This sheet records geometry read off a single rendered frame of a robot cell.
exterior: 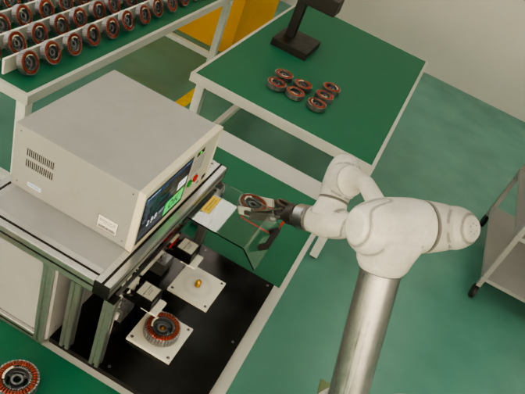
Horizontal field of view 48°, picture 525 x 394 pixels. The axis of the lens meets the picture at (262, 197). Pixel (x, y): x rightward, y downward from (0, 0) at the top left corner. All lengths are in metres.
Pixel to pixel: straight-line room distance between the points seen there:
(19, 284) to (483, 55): 5.67
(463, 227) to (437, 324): 2.23
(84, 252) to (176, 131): 0.43
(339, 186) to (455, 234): 0.59
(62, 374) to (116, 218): 0.49
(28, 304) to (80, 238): 0.27
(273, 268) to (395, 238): 0.95
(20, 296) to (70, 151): 0.46
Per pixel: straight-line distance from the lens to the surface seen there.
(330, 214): 1.92
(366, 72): 4.09
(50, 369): 1.79
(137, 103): 1.77
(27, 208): 1.66
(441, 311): 3.74
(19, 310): 1.82
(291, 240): 2.38
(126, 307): 1.85
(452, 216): 1.44
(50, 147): 1.57
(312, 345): 3.09
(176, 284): 2.00
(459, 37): 6.67
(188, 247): 1.93
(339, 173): 1.93
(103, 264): 1.55
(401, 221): 1.35
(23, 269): 1.68
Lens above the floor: 2.25
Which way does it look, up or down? 36 degrees down
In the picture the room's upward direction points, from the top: 23 degrees clockwise
